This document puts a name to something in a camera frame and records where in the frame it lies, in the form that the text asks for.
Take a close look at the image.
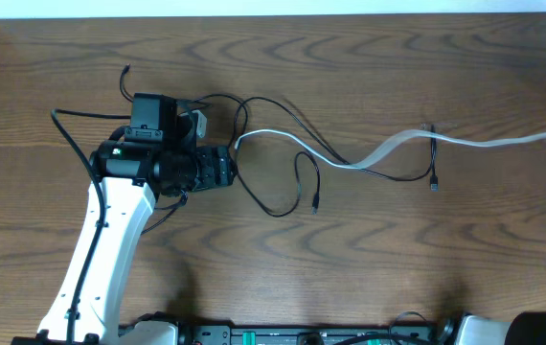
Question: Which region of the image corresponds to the white cable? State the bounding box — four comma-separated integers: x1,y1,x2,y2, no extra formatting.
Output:
233,125,546,170

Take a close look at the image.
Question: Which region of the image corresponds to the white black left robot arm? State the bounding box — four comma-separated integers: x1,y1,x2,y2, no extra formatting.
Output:
13,93,236,344

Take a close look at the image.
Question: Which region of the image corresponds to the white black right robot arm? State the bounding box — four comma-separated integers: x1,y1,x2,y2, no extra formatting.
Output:
447,311,546,345

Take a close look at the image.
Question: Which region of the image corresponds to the black left camera cable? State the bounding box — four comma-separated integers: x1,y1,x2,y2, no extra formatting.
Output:
50,107,133,345

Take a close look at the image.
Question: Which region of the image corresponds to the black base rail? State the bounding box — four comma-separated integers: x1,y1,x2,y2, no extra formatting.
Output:
190,324,437,345

